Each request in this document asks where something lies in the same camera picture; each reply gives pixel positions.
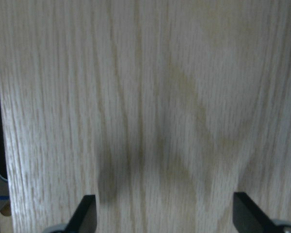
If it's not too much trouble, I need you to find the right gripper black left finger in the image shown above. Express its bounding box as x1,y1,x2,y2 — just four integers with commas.
45,195,97,233

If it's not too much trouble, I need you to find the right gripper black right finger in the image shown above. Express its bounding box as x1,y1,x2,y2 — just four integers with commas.
232,192,291,233

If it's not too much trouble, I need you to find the wooden drawer cabinet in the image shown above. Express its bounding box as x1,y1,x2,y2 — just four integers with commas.
0,0,291,233

